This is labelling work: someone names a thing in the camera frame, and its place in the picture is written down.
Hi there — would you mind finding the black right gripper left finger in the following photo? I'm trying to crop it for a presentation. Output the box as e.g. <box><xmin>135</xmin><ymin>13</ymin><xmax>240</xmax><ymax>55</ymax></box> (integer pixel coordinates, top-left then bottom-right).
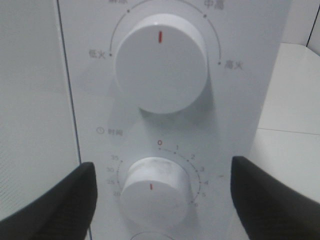
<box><xmin>0</xmin><ymin>162</ymin><xmax>98</xmax><ymax>240</ymax></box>

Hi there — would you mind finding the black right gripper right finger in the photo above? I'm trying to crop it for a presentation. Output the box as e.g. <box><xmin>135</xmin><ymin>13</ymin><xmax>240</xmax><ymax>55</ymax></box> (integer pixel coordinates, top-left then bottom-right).
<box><xmin>231</xmin><ymin>156</ymin><xmax>320</xmax><ymax>240</ymax></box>

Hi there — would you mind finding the white microwave door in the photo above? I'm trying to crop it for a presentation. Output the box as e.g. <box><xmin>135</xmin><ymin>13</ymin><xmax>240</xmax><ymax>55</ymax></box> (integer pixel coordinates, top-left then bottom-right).
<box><xmin>0</xmin><ymin>0</ymin><xmax>79</xmax><ymax>219</ymax></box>

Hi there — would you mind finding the round white door button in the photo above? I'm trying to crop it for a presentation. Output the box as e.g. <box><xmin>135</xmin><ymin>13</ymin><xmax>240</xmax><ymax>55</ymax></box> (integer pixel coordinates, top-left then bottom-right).
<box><xmin>130</xmin><ymin>231</ymin><xmax>175</xmax><ymax>240</ymax></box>

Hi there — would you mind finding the white timer knob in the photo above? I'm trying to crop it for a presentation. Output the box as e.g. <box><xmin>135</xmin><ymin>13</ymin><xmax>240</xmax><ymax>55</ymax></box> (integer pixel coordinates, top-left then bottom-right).
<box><xmin>120</xmin><ymin>157</ymin><xmax>192</xmax><ymax>227</ymax></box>

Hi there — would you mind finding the white microwave oven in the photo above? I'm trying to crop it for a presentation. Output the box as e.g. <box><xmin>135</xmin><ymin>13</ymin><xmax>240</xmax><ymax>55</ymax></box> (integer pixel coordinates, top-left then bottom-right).
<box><xmin>0</xmin><ymin>0</ymin><xmax>293</xmax><ymax>240</ymax></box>

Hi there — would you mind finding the upper white power knob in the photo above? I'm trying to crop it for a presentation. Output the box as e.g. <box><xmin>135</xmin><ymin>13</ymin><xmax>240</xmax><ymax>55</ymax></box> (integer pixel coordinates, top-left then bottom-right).
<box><xmin>114</xmin><ymin>13</ymin><xmax>208</xmax><ymax>114</ymax></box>

